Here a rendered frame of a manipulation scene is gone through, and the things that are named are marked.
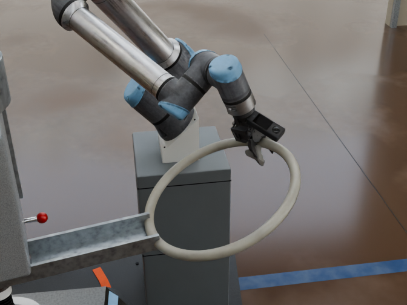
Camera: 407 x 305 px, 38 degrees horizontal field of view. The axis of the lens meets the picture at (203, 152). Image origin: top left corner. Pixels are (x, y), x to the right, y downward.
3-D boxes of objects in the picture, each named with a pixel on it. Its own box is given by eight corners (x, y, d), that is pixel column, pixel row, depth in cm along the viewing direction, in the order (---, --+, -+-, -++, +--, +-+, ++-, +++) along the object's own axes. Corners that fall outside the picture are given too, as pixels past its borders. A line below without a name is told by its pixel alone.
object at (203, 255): (172, 295, 153) (168, 287, 152) (130, 193, 193) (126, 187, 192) (334, 201, 156) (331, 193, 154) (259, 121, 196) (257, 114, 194)
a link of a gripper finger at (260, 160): (251, 162, 191) (246, 138, 187) (266, 166, 187) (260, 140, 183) (245, 167, 189) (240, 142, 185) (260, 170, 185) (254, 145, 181)
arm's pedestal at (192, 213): (133, 263, 325) (120, 127, 282) (222, 253, 331) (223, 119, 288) (138, 332, 282) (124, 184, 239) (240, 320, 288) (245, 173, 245)
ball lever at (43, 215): (21, 230, 164) (19, 220, 162) (20, 223, 166) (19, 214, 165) (49, 224, 166) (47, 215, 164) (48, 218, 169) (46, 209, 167)
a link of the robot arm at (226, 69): (225, 48, 173) (243, 57, 165) (240, 82, 180) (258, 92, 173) (200, 65, 171) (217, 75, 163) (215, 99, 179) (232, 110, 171)
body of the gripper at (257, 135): (249, 127, 190) (236, 98, 183) (270, 131, 184) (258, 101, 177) (235, 143, 187) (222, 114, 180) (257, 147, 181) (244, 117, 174)
